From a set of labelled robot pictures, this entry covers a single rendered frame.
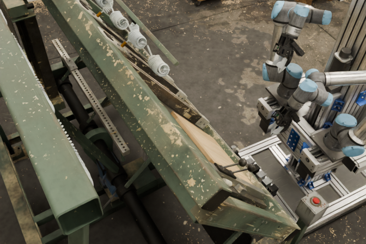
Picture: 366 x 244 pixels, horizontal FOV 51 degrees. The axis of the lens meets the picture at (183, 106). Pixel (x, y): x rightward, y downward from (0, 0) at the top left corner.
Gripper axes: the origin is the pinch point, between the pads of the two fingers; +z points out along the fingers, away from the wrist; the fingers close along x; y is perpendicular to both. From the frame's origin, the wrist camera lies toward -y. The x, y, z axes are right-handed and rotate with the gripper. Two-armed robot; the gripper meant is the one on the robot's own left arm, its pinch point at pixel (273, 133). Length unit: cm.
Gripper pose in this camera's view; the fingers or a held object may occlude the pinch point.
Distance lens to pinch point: 212.1
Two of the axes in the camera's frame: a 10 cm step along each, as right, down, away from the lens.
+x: 4.3, 6.7, -6.1
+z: -4.5, 7.4, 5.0
